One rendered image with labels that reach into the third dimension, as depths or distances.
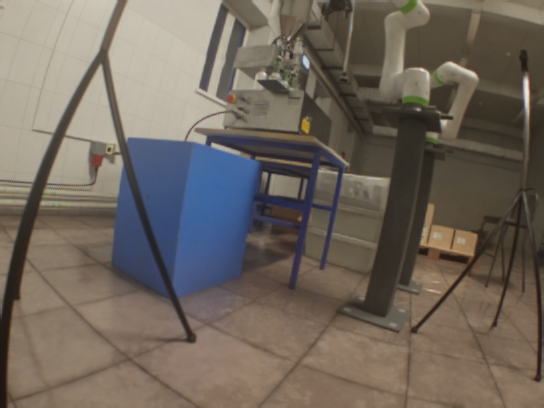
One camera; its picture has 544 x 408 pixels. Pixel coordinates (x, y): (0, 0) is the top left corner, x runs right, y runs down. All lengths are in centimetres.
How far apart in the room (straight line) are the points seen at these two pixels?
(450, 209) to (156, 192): 1130
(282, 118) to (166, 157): 70
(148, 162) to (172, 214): 26
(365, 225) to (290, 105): 103
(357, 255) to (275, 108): 118
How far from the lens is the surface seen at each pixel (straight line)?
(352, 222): 217
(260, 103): 168
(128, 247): 133
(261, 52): 186
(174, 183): 111
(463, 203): 1200
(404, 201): 130
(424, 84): 144
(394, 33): 169
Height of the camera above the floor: 49
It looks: 3 degrees down
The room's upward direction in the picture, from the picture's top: 10 degrees clockwise
